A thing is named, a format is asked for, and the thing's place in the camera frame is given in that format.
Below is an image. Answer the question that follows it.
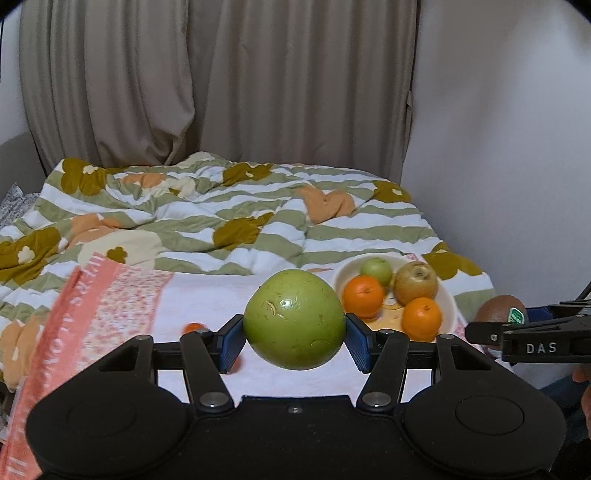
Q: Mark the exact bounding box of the small mandarin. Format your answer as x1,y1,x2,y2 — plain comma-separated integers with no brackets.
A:
182,322,208,334
228,355,243,374

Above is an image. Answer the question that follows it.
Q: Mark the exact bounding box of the large orange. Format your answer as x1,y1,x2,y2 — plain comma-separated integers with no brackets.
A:
401,297,443,342
342,275,386,320

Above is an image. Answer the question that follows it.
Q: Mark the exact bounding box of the brown kiwi with sticker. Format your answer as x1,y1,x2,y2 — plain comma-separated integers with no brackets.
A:
474,295,528,325

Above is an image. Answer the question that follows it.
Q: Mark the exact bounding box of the green apple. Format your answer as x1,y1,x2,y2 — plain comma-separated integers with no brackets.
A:
360,257,394,287
243,269,346,370

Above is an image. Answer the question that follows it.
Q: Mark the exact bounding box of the yellow brown pear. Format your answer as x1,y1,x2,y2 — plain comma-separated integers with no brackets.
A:
393,261,439,306

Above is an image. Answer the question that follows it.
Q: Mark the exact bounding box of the person's hand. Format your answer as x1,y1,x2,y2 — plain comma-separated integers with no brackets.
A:
572,364,591,437

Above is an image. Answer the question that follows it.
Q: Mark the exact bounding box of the cream oval bowl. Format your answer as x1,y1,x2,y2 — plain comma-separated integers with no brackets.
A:
332,254,463,342

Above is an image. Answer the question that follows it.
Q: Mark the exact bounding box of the pink floral towel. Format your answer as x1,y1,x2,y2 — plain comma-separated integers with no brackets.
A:
0,250,514,480

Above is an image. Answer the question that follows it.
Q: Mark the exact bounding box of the striped floral duvet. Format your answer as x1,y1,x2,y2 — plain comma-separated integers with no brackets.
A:
1,152,494,389

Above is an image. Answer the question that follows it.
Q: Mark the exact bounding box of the grey patterned pillow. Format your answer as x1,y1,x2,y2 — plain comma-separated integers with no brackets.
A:
0,183,40,228

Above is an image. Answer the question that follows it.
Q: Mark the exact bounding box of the grey sofa backrest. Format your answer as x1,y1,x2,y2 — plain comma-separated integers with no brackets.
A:
0,132,47,198

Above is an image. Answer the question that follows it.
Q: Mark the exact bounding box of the beige curtain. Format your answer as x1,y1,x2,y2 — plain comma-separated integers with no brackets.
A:
19,1,420,180

